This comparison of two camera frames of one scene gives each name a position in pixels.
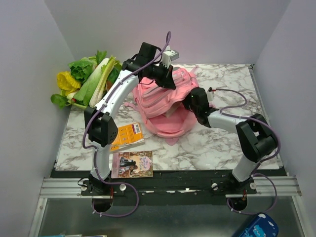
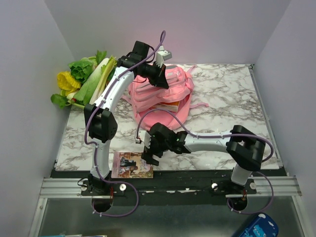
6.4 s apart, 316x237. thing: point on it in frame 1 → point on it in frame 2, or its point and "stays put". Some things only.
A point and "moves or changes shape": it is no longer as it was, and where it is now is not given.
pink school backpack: [162, 108] moves or changes shape
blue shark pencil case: [263, 225] stays put
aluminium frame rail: [62, 188] stays put
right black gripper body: [187, 103] → [156, 148]
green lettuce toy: [83, 68] stays put
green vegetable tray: [91, 77] stays put
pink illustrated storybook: [132, 164] stays put
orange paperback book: [128, 136] → [172, 106]
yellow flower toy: [67, 83] stays put
